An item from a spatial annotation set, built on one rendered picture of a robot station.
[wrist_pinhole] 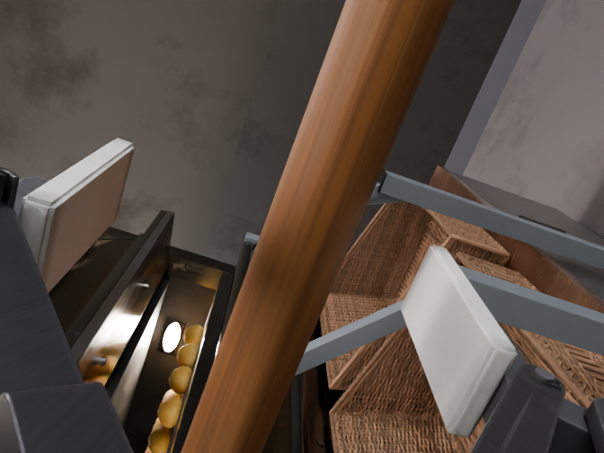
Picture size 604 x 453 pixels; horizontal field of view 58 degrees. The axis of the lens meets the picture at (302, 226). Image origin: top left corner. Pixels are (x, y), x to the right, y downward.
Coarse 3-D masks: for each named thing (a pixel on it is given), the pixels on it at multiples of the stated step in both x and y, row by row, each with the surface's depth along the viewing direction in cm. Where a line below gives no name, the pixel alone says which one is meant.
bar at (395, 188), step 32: (384, 192) 108; (416, 192) 109; (448, 192) 112; (480, 224) 111; (512, 224) 111; (576, 256) 114; (480, 288) 63; (512, 288) 65; (224, 320) 82; (384, 320) 65; (512, 320) 64; (544, 320) 64; (576, 320) 64; (320, 352) 66
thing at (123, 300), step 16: (160, 224) 163; (160, 240) 157; (144, 256) 140; (160, 256) 163; (128, 272) 129; (144, 272) 142; (160, 272) 169; (128, 288) 125; (112, 304) 115; (128, 304) 128; (144, 304) 150; (96, 320) 108; (112, 320) 116; (128, 320) 132; (80, 336) 102; (96, 336) 104; (112, 336) 119; (128, 336) 136; (80, 352) 97; (96, 352) 107; (112, 352) 122; (80, 368) 97; (96, 368) 109; (112, 368) 125
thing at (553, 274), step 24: (456, 192) 168; (480, 192) 169; (504, 192) 189; (528, 216) 159; (552, 216) 177; (504, 240) 130; (600, 240) 164; (528, 264) 117; (552, 264) 109; (576, 264) 119; (552, 288) 106; (576, 288) 99; (600, 288) 106; (600, 312) 91
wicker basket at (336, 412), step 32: (384, 352) 123; (416, 352) 123; (544, 352) 78; (576, 352) 83; (352, 384) 125; (416, 384) 126; (576, 384) 71; (352, 416) 127; (384, 416) 128; (416, 416) 128; (352, 448) 117; (384, 448) 118; (416, 448) 119; (448, 448) 119
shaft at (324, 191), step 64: (384, 0) 15; (448, 0) 15; (384, 64) 15; (320, 128) 16; (384, 128) 16; (320, 192) 17; (256, 256) 18; (320, 256) 17; (256, 320) 18; (256, 384) 19; (192, 448) 21; (256, 448) 20
